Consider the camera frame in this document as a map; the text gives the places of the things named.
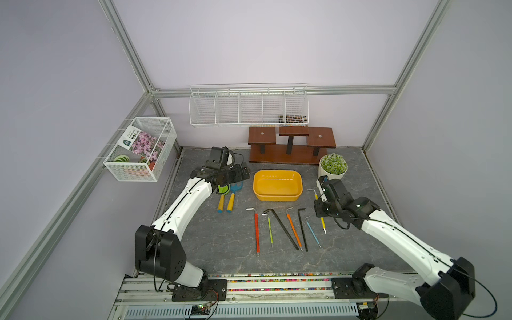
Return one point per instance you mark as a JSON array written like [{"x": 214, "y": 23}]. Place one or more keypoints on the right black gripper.
[{"x": 318, "y": 207}]

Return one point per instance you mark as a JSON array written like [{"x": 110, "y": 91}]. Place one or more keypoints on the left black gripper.
[{"x": 238, "y": 175}]

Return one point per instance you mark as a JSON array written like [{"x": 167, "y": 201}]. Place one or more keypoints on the yellow hex key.
[{"x": 322, "y": 219}]

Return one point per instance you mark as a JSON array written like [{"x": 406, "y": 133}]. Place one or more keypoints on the blue hex key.
[{"x": 312, "y": 232}]

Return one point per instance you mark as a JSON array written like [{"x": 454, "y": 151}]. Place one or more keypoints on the thin black hex key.
[{"x": 299, "y": 211}]

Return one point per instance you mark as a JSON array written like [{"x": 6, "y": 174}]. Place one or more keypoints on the orange hex key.
[{"x": 288, "y": 213}]

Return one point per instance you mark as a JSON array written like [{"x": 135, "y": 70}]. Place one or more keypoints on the large black hex key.
[{"x": 281, "y": 224}]

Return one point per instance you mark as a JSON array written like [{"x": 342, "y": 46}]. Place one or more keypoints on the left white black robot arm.
[{"x": 158, "y": 249}]

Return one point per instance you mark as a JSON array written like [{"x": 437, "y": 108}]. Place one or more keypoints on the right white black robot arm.
[{"x": 444, "y": 287}]

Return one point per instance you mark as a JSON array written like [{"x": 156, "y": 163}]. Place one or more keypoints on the red hex key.
[{"x": 256, "y": 227}]

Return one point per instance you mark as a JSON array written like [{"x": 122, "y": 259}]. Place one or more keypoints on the yellow plastic storage box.
[{"x": 277, "y": 185}]

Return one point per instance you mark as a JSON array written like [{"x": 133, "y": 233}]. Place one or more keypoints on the green hex key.
[{"x": 267, "y": 216}]

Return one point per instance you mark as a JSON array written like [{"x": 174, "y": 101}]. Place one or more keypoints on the green garden trowel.
[{"x": 222, "y": 191}]

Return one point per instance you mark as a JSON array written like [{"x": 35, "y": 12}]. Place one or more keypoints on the blue garden hand rake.
[{"x": 234, "y": 189}]

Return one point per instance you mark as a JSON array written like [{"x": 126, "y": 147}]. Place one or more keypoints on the white pot green plant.
[{"x": 332, "y": 165}]

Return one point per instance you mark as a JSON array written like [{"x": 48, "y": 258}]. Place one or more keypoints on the brown wooden stepped stand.
[{"x": 290, "y": 145}]

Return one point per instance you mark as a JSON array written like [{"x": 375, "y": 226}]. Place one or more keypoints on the flower seed packet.
[{"x": 141, "y": 143}]

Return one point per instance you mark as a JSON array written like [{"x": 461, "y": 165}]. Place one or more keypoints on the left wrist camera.
[{"x": 221, "y": 155}]

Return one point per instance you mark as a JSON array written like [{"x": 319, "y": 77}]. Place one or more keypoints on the long white wire shelf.
[{"x": 249, "y": 104}]

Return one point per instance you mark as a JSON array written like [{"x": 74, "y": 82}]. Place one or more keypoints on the white wire side basket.
[{"x": 139, "y": 169}]

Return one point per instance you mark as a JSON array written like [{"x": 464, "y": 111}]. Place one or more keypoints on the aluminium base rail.
[{"x": 251, "y": 296}]

